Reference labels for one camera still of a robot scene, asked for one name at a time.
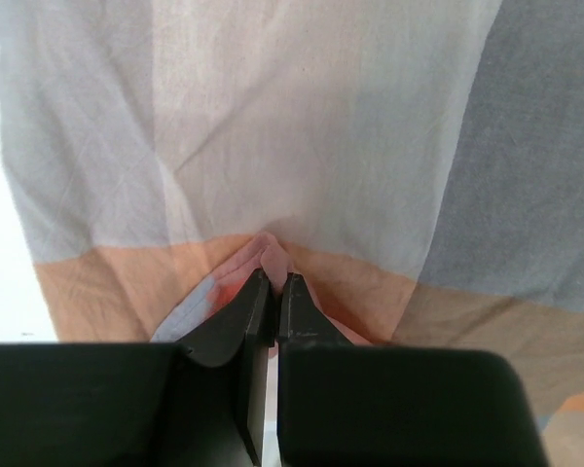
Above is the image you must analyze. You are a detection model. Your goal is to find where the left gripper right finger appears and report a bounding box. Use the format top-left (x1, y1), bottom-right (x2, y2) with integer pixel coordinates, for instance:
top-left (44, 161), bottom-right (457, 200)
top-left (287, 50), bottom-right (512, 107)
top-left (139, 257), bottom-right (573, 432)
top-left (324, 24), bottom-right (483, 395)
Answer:
top-left (277, 273), bottom-right (548, 466)

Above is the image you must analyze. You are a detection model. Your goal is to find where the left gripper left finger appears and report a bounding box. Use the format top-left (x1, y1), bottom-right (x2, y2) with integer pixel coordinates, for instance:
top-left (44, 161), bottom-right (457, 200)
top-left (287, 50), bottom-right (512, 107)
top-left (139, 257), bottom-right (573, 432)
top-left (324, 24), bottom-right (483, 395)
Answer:
top-left (0, 270), bottom-right (274, 466)

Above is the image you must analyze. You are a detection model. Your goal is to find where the checkered orange blue cloth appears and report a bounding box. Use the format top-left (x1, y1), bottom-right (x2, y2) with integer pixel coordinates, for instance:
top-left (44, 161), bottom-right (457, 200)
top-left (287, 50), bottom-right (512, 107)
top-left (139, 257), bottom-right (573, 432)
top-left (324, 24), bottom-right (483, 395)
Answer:
top-left (0, 1), bottom-right (584, 466)

